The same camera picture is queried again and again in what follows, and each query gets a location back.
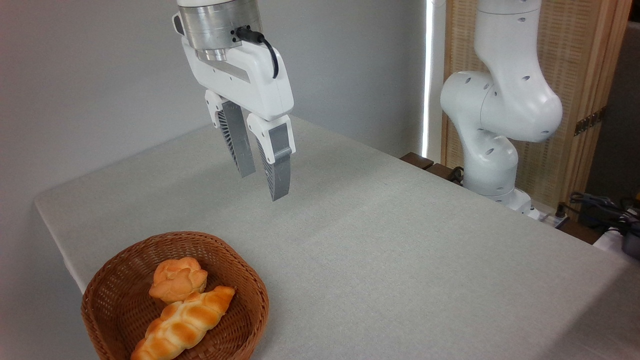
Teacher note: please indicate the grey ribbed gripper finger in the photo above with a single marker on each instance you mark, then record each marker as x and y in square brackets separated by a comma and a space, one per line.
[239, 145]
[280, 170]

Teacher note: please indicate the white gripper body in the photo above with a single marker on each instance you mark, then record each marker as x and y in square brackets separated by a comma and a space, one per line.
[250, 80]

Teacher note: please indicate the round knotted bread roll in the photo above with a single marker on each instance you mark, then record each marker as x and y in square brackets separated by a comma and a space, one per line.
[177, 280]

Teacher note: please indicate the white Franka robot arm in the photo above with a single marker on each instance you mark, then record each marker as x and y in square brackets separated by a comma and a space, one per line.
[505, 100]

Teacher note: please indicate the long braided bread loaf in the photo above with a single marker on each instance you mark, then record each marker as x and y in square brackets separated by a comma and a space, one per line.
[187, 322]

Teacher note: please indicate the grey tablecloth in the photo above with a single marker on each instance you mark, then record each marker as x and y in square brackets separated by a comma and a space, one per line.
[400, 260]

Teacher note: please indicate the brown woven wicker basket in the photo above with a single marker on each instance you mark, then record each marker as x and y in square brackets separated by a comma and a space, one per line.
[120, 285]

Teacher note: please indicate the dark metal screen hinge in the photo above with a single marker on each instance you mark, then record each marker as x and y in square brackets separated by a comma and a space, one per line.
[590, 121]

